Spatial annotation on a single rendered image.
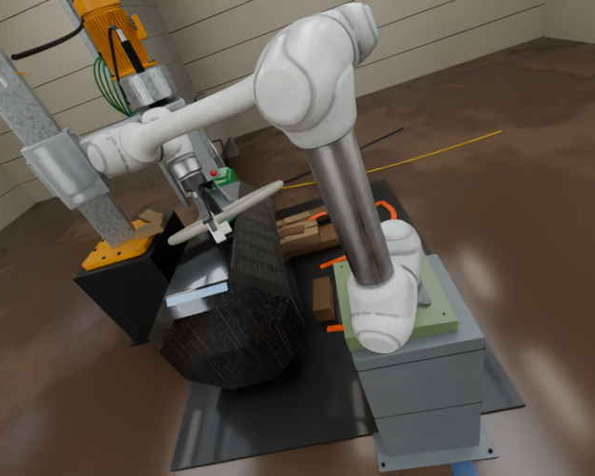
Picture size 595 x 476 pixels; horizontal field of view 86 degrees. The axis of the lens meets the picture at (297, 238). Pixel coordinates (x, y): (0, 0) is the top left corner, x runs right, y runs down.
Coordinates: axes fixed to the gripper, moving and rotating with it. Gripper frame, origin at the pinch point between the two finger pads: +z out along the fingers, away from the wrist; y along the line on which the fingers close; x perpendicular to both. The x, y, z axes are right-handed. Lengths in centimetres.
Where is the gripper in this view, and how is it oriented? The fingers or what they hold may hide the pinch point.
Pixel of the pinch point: (223, 233)
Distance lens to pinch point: 105.8
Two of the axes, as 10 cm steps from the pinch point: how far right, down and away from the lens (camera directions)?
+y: -0.7, -2.0, 9.8
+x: -8.9, 4.5, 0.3
